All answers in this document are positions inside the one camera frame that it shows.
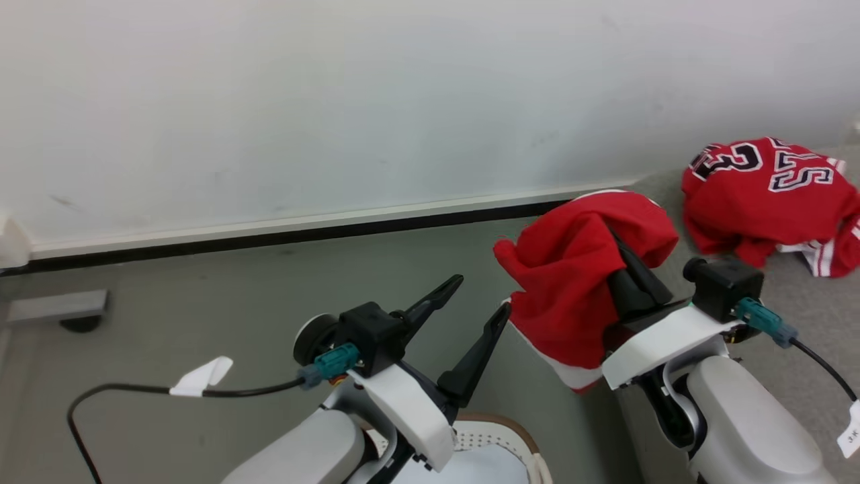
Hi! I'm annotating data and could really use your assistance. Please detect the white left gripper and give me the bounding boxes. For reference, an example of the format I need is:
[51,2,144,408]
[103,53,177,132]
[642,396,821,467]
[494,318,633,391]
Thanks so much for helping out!
[294,274,513,473]

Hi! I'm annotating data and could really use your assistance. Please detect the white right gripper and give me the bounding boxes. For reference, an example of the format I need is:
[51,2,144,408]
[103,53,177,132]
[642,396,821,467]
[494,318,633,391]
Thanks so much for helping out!
[601,231,744,391]

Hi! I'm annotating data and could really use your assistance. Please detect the red shorts white trim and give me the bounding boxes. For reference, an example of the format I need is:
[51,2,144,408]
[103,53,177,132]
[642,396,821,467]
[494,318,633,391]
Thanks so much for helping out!
[493,190,680,395]

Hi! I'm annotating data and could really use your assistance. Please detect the red jersey with numbers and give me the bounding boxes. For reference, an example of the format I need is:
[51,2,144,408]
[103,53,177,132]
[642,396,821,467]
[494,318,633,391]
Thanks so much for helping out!
[681,136,860,278]

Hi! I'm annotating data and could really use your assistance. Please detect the grey fabric sofa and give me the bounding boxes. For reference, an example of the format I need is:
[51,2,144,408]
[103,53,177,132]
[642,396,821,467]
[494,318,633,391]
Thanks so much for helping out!
[571,143,860,484]

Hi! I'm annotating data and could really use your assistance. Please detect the white laundry basket brown rim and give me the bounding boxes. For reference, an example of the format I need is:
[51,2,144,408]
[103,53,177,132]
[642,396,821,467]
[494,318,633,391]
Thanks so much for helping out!
[363,412,554,484]

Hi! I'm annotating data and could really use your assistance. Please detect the black caster foot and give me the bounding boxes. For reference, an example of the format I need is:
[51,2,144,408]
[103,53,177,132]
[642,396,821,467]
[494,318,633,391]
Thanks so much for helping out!
[59,315,103,334]

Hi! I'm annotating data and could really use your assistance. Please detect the teal left cable connector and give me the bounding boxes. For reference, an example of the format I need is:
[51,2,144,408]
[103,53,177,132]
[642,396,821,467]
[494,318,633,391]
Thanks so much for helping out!
[298,342,361,391]

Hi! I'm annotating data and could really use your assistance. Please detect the teal cable connector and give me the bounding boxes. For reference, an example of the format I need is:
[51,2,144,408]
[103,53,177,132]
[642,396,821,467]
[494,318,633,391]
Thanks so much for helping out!
[298,342,361,391]
[734,297,800,349]

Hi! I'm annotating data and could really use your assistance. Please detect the teal right cable connector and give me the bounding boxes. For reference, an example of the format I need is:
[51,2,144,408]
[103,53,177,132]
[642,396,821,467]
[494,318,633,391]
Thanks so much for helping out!
[734,297,800,349]

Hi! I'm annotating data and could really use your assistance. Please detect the white wall baseboard strip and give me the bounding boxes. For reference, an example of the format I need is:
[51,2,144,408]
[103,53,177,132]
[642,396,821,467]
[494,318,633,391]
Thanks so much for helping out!
[30,177,642,260]

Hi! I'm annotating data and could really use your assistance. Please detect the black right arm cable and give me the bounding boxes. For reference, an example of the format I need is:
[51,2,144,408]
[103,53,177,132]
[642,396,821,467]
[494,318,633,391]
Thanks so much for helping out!
[789,336,860,404]

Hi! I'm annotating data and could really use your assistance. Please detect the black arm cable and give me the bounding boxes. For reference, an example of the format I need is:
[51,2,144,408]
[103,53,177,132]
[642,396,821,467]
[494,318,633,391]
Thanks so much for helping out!
[67,378,316,484]
[789,336,860,404]

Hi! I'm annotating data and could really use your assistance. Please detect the white cable tag with writing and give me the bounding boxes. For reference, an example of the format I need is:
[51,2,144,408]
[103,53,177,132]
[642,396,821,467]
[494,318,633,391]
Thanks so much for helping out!
[837,399,860,460]

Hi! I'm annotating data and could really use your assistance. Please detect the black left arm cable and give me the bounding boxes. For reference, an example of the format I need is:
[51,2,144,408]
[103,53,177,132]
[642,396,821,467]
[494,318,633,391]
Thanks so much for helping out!
[67,378,316,484]

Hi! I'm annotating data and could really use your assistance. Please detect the grey metal foot bracket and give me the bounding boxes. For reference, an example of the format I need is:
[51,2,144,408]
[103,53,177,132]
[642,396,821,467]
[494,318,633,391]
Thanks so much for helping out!
[5,290,109,325]

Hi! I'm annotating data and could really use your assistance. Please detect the white wall junction box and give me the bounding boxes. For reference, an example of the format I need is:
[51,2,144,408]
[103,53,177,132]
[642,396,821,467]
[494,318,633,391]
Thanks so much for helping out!
[0,215,32,270]

